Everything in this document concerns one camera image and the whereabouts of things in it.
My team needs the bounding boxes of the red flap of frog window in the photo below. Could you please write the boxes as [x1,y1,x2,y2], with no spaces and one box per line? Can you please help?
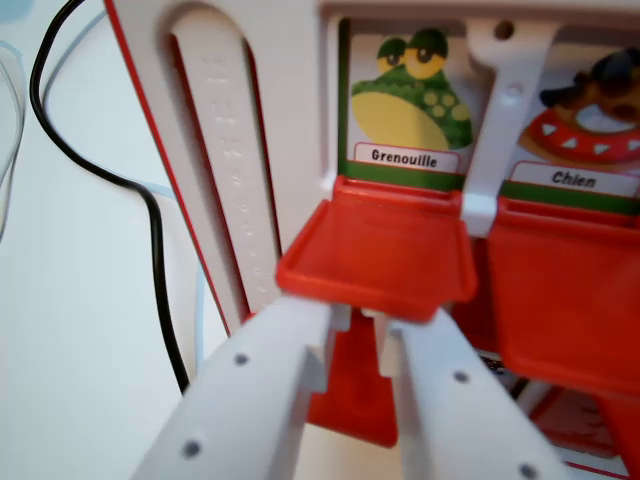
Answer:
[276,174,479,321]

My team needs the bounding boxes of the red flap of dog window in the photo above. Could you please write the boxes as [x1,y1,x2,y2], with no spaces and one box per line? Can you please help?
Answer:
[487,197,640,399]

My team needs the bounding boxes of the thin white wire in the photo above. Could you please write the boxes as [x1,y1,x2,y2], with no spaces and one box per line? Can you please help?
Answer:
[0,42,27,239]

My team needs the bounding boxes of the red and white game board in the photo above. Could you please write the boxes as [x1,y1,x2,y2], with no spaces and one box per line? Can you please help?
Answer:
[104,0,640,480]

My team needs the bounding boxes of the long looping black cable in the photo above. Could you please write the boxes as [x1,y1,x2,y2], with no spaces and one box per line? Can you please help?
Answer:
[28,0,191,396]

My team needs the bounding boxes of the dog picture card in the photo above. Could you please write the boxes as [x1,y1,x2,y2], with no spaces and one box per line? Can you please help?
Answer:
[499,44,640,216]

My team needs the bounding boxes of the frog picture card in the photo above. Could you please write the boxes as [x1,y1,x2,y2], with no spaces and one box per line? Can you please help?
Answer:
[338,19,474,189]

